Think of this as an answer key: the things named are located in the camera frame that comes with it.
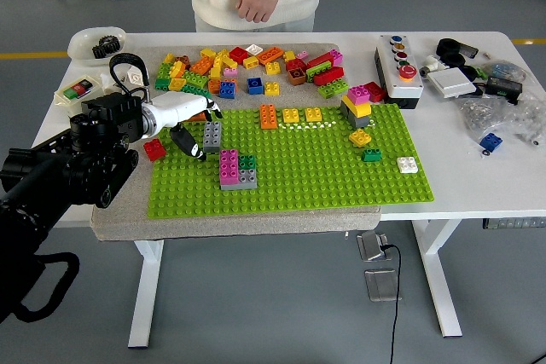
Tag person's left hand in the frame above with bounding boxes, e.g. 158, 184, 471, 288
235, 0, 285, 24

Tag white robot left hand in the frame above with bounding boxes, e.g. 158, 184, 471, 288
155, 90, 224, 164

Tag grey two-by-three brick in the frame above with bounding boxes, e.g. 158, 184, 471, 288
202, 120, 224, 154

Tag dark green two-by-four brick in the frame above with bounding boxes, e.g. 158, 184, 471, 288
177, 84, 212, 99

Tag light green two-by-four brick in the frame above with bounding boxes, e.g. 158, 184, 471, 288
305, 61, 334, 84
317, 80, 350, 100
183, 70, 211, 89

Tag orange two-by-three brick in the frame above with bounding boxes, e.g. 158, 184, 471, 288
258, 103, 278, 130
189, 55, 214, 75

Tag red square brick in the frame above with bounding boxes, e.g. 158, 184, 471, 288
229, 46, 249, 66
142, 138, 167, 163

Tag yellow long brick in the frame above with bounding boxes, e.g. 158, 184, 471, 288
211, 53, 226, 80

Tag brown square brick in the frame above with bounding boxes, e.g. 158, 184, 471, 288
286, 67, 308, 87

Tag red long brick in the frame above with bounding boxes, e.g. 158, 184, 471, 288
305, 51, 336, 70

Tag grey long brick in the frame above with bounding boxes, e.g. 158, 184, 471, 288
219, 167, 258, 192

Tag red two-by-four brick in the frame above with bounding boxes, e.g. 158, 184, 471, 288
311, 66, 346, 87

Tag pink square brick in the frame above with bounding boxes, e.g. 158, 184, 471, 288
346, 84, 371, 105

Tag yellow wide brick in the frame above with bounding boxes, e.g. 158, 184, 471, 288
340, 95, 373, 118

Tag grey square brick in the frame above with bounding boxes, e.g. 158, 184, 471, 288
340, 101, 371, 129

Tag green studded baseplate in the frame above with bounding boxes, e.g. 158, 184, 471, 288
147, 102, 435, 219

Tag white square brick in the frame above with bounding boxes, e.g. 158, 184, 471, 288
396, 156, 420, 176

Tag white cube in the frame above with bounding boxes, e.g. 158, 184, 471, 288
126, 64, 148, 86

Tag black gear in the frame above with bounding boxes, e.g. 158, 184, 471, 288
91, 35, 125, 60

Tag white oval bowl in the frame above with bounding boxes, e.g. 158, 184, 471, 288
67, 26, 128, 67

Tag grey-brown mat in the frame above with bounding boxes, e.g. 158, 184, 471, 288
91, 43, 382, 242

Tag push-button control box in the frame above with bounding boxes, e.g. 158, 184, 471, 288
374, 34, 425, 110

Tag white pipe connector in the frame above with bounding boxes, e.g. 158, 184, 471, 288
419, 55, 449, 79

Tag white table leg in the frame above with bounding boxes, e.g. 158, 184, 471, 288
127, 239, 166, 349
411, 218, 464, 338

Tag clear bag blue parts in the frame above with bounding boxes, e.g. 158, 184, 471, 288
481, 60, 526, 83

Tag metal floor socket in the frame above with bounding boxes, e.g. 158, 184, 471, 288
364, 269, 402, 303
357, 230, 390, 262

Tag black power adapter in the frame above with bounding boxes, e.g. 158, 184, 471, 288
485, 76, 524, 105

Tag clear bag of screws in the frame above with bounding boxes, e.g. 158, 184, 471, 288
456, 93, 546, 148

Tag table height control panel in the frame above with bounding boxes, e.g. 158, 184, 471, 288
482, 217, 546, 230

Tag green red switch box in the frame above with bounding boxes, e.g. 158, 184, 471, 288
54, 74, 106, 118

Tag white wall switch panel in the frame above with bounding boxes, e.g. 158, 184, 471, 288
426, 67, 478, 100

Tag black power cord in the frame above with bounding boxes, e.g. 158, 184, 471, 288
379, 244, 403, 364

